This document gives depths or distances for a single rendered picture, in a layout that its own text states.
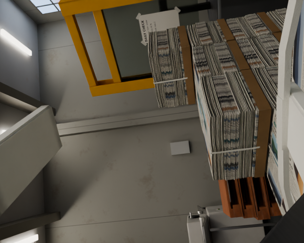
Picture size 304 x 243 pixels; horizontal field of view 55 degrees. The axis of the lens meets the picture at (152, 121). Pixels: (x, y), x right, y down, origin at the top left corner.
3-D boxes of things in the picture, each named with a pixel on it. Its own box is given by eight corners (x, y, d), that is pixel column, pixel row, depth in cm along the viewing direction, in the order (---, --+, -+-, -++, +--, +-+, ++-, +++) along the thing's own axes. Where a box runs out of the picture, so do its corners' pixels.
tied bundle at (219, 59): (248, 132, 150) (203, 138, 152) (235, 99, 172) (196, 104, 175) (252, 68, 126) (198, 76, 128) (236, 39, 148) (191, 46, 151)
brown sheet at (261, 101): (264, 177, 127) (254, 178, 128) (247, 133, 150) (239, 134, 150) (271, 108, 104) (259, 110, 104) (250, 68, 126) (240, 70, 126)
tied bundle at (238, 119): (266, 177, 127) (212, 183, 130) (248, 132, 150) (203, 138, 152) (273, 109, 104) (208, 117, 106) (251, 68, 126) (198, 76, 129)
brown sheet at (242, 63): (247, 132, 150) (238, 133, 151) (234, 99, 172) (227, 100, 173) (250, 68, 126) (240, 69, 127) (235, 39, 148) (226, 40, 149)
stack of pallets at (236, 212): (270, 121, 390) (210, 129, 399) (289, 107, 316) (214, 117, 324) (288, 208, 367) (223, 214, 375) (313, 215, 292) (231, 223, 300)
